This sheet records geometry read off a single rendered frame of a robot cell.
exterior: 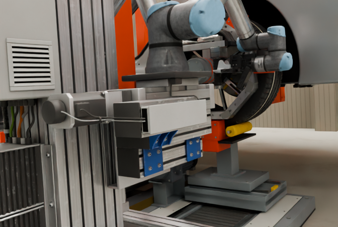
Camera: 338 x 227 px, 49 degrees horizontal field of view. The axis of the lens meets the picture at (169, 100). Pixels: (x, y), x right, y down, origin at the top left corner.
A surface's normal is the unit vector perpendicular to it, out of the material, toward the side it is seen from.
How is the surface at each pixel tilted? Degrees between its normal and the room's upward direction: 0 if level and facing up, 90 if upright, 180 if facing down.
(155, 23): 90
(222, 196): 90
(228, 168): 90
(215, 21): 95
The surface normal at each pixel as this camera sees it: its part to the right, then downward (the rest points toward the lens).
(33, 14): 0.80, -0.03
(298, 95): -0.60, 0.07
